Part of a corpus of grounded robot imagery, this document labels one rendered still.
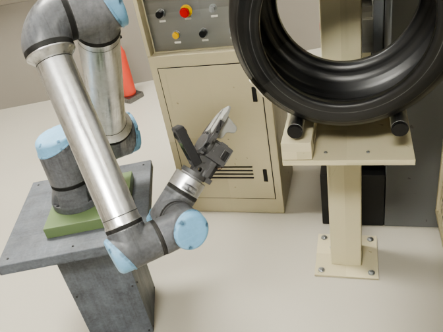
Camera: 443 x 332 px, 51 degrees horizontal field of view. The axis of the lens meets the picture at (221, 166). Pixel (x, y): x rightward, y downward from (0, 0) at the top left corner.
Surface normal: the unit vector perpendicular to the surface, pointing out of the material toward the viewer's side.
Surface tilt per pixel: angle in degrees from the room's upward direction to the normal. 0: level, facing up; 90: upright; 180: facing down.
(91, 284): 90
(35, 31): 50
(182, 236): 76
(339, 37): 90
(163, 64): 90
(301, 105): 99
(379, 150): 0
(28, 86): 90
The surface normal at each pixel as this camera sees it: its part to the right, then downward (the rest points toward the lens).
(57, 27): 0.69, -0.04
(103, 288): 0.10, 0.52
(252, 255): -0.16, -0.83
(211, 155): 0.33, 0.12
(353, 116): -0.18, 0.70
